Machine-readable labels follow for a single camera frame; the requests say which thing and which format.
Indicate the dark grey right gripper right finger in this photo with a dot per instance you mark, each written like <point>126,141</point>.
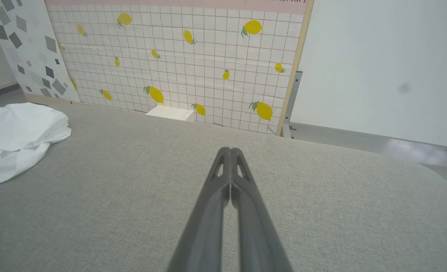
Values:
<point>257,230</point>

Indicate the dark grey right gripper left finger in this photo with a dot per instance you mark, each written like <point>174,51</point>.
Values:
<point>204,226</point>

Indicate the white and blue raglan T-shirt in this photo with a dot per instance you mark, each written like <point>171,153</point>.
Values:
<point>16,136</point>

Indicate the grey fabric sofa seat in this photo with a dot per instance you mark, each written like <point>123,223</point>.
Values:
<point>95,211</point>

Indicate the grey metal panel stand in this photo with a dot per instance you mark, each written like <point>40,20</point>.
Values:
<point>292,98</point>

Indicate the lemon print tile panel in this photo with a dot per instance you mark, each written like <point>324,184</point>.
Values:
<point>193,64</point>

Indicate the grey terrazzo pattern panel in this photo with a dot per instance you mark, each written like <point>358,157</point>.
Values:
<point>27,49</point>

